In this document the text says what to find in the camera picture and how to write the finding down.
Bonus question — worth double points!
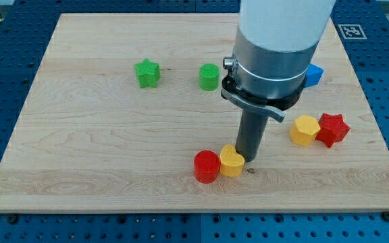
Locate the white fiducial marker tag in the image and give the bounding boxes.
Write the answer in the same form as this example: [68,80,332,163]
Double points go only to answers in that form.
[338,24,367,41]

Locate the green cylinder block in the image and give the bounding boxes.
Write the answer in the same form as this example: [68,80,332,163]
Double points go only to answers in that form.
[199,63,220,91]

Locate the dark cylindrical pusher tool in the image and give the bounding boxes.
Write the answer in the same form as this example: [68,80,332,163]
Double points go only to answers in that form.
[235,110,268,163]

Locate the red cylinder block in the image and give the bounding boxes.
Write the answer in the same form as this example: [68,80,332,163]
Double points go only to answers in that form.
[194,151,221,184]

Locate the wooden board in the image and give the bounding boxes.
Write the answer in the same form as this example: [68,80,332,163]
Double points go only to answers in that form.
[0,13,389,213]

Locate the yellow heart block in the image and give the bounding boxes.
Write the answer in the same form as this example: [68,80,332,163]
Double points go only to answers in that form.
[219,144,245,177]

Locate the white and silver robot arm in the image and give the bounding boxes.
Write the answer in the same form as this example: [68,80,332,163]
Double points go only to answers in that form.
[222,0,335,122]

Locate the green star block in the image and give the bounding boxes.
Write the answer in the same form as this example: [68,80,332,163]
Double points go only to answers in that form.
[134,59,161,88]

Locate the blue cube block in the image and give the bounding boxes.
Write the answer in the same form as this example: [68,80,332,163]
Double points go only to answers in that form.
[305,63,324,88]

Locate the yellow hexagon block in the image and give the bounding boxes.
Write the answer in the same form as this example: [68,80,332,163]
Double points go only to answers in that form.
[289,115,321,146]

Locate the red star block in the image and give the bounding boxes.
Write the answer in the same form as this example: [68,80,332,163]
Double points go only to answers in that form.
[315,113,351,148]

